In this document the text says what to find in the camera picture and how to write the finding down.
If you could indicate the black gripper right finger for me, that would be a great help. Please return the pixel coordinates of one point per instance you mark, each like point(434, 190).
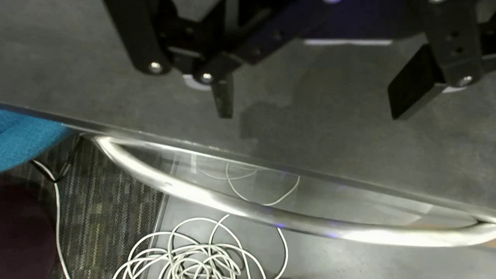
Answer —
point(418, 83)

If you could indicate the blue shell chair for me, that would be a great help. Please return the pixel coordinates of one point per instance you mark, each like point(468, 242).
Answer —
point(25, 137)

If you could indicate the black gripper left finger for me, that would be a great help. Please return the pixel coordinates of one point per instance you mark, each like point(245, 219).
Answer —
point(224, 98)

